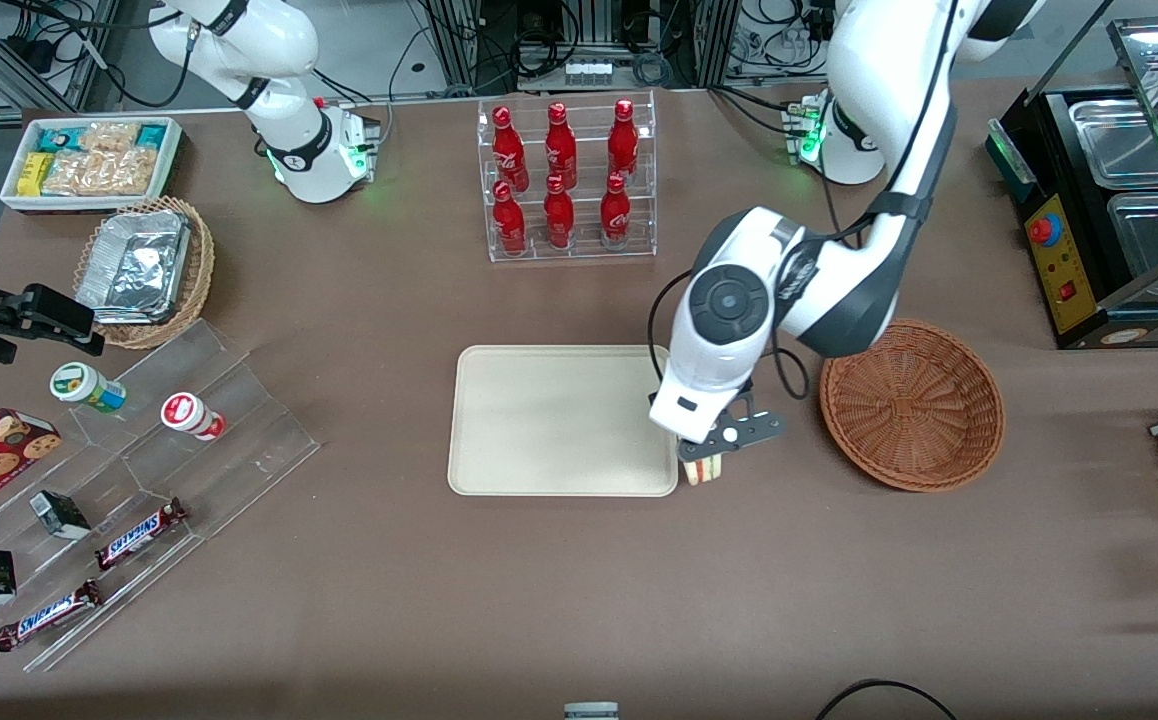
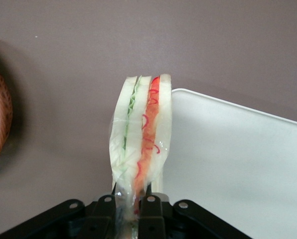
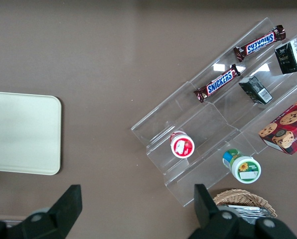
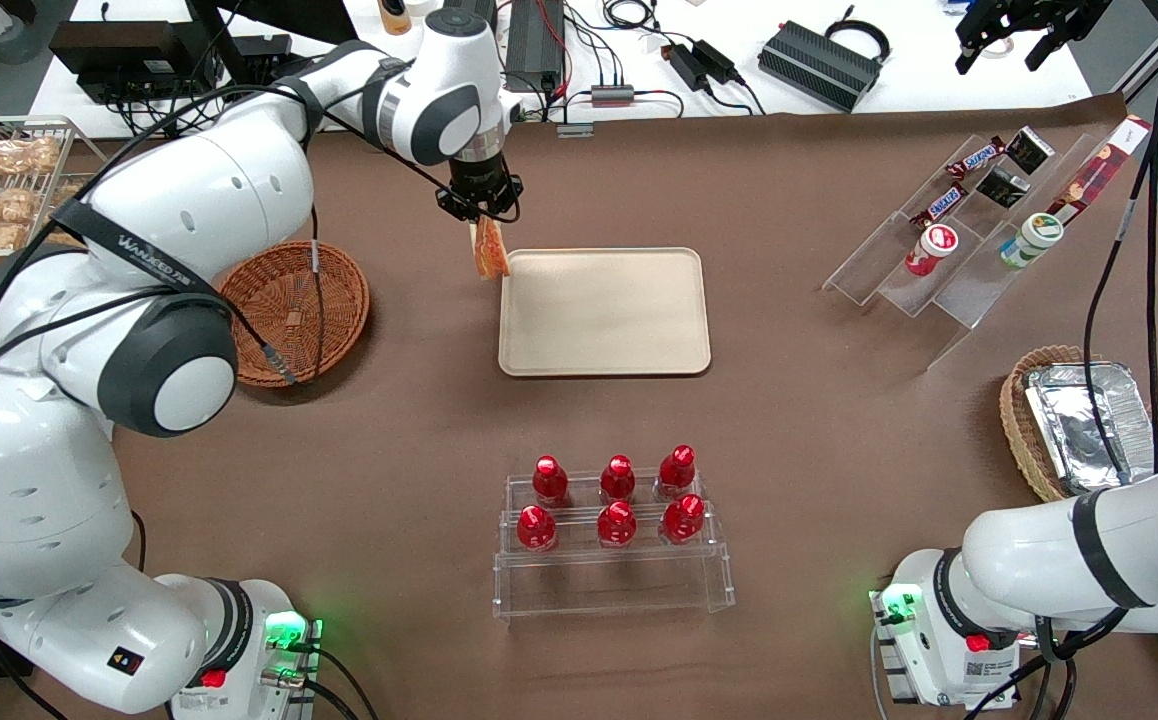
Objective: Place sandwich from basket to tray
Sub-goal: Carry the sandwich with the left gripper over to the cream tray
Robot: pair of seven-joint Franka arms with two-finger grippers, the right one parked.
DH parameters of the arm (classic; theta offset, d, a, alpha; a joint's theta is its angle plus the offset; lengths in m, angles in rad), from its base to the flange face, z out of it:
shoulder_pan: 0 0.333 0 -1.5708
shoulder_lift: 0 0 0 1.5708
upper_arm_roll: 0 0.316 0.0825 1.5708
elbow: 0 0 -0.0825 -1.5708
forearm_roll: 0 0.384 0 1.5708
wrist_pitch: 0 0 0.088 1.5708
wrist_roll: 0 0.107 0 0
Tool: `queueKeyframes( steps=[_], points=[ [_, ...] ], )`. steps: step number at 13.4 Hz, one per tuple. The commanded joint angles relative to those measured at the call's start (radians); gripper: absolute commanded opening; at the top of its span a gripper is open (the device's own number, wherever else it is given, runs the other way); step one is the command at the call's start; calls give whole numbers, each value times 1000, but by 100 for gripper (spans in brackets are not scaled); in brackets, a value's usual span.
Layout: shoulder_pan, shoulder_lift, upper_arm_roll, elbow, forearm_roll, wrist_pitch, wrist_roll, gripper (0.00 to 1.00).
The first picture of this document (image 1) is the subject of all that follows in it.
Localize clear acrylic stepped display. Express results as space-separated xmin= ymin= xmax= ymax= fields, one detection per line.
xmin=0 ymin=318 xmax=322 ymax=673

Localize clear cracker bag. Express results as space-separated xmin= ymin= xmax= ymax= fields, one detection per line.
xmin=79 ymin=122 xmax=140 ymax=153
xmin=42 ymin=150 xmax=160 ymax=197

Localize red cola bottle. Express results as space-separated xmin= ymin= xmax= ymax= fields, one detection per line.
xmin=607 ymin=98 xmax=640 ymax=181
xmin=492 ymin=180 xmax=528 ymax=256
xmin=543 ymin=175 xmax=577 ymax=251
xmin=492 ymin=106 xmax=528 ymax=191
xmin=545 ymin=102 xmax=578 ymax=189
xmin=599 ymin=172 xmax=633 ymax=249

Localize clear acrylic bottle rack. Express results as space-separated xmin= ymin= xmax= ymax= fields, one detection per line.
xmin=477 ymin=90 xmax=658 ymax=264

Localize snickers bar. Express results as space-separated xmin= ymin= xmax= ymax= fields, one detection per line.
xmin=94 ymin=497 xmax=190 ymax=572
xmin=0 ymin=578 xmax=103 ymax=653

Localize light wicker basket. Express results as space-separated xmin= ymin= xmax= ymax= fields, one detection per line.
xmin=74 ymin=196 xmax=216 ymax=350

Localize aluminium frame rack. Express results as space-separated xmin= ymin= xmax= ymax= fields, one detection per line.
xmin=419 ymin=0 xmax=835 ymax=93

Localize beige plastic tray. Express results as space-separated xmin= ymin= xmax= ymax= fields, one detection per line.
xmin=447 ymin=345 xmax=680 ymax=498

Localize stacked foil containers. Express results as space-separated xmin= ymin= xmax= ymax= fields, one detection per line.
xmin=76 ymin=210 xmax=192 ymax=326

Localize red white yogurt cup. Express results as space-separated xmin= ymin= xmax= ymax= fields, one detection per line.
xmin=160 ymin=392 xmax=227 ymax=442

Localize white snack bin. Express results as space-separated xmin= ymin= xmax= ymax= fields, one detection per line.
xmin=0 ymin=116 xmax=185 ymax=214

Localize yellow snack packet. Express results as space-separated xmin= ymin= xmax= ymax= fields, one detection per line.
xmin=17 ymin=152 xmax=55 ymax=197

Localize black cable on table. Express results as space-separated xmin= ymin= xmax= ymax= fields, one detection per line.
xmin=817 ymin=679 xmax=958 ymax=720

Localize black food warmer yellow panel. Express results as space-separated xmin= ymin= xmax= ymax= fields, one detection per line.
xmin=986 ymin=15 xmax=1158 ymax=351

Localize round brown wicker basket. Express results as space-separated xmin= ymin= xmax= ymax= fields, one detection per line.
xmin=819 ymin=318 xmax=1006 ymax=493

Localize green white yogurt cup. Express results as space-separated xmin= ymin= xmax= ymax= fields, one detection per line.
xmin=49 ymin=362 xmax=127 ymax=414

